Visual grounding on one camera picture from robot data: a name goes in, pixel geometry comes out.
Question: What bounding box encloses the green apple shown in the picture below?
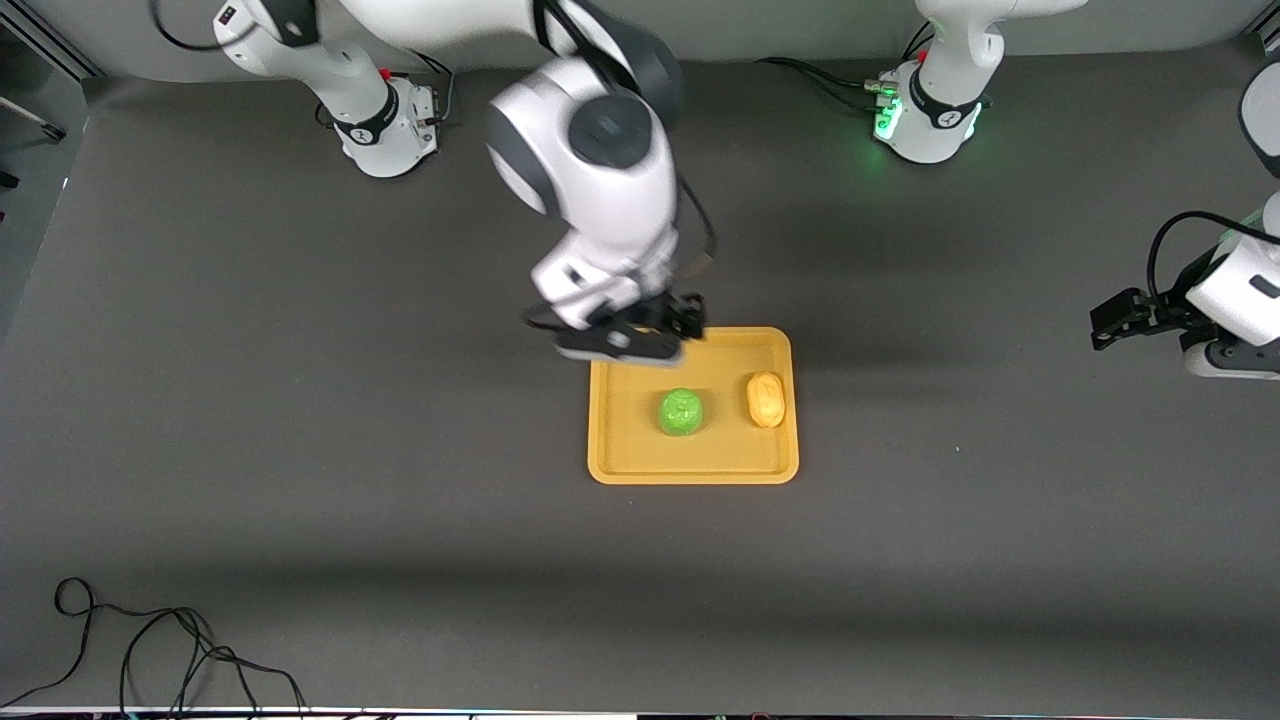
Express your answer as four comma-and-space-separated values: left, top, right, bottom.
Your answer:
657, 388, 708, 437

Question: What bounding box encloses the yellow potato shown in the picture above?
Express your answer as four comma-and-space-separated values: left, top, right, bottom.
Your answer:
745, 372, 787, 429

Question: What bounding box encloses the yellow plastic tray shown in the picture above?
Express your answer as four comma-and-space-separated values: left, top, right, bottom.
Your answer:
587, 326, 801, 486

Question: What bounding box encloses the dark grey table cloth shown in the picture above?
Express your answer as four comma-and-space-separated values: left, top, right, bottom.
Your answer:
0, 40, 1280, 713

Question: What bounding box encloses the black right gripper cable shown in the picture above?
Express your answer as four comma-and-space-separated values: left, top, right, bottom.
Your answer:
676, 178, 721, 277

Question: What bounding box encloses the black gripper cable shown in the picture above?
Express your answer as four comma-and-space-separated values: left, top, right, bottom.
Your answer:
676, 178, 721, 277
1147, 210, 1280, 301

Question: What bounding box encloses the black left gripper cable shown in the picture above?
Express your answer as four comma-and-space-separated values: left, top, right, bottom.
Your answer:
1147, 210, 1280, 301

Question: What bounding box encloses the black right arm base cable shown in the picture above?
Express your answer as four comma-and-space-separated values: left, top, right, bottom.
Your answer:
405, 48, 457, 129

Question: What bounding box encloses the black arm base cable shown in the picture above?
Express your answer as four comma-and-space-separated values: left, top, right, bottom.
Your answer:
405, 48, 457, 129
755, 20, 936, 113

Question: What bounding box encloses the black left arm base cable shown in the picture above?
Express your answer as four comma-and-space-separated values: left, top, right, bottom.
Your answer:
755, 20, 936, 113

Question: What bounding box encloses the thin black loose cable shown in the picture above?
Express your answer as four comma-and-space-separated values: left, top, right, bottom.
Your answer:
0, 577, 311, 716

